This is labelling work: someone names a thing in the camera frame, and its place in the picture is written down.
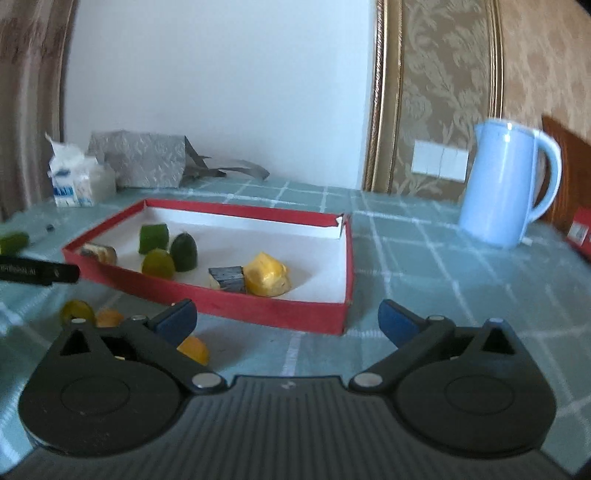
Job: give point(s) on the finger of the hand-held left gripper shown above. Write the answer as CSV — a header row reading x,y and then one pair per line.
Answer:
x,y
41,273

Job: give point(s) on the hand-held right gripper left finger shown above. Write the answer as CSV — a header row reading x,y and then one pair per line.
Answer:
x,y
178,319

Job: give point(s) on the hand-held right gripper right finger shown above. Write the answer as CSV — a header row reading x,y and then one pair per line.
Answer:
x,y
397,323

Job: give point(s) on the small orange fruit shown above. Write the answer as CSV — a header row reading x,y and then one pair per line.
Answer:
x,y
195,350
109,318

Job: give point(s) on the green persimmon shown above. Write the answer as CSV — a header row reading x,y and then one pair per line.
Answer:
x,y
76,308
159,264

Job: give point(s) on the dark grey block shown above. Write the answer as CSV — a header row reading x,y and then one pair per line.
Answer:
x,y
99,252
227,279

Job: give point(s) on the dark green cucumber piece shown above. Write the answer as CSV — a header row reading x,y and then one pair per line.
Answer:
x,y
184,251

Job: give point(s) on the light green cucumber piece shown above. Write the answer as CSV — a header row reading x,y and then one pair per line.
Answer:
x,y
153,237

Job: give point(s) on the red shallow box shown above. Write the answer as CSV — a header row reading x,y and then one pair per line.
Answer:
x,y
314,272

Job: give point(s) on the yellow pepper piece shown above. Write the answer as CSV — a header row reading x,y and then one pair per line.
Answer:
x,y
268,274

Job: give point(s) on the long cucumber piece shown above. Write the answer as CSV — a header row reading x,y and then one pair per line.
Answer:
x,y
14,241

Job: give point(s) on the green checked tablecloth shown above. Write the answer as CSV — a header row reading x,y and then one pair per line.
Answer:
x,y
415,277

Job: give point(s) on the white tissue box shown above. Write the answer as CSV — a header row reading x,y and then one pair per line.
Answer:
x,y
74,184

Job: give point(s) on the grey patterned gift bag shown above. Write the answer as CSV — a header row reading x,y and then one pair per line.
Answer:
x,y
138,159

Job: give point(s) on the light blue kettle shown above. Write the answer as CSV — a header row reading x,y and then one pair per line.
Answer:
x,y
498,184

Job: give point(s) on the patterned beige curtain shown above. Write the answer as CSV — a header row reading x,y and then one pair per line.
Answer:
x,y
27,92

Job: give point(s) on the red carton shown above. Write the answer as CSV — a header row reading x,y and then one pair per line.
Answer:
x,y
581,230

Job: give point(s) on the brown wooden furniture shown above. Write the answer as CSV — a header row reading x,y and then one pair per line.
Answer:
x,y
572,184

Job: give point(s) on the white wall switch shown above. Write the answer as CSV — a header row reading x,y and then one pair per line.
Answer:
x,y
438,160

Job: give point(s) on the gold wall frame moulding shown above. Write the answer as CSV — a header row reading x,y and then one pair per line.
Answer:
x,y
381,92

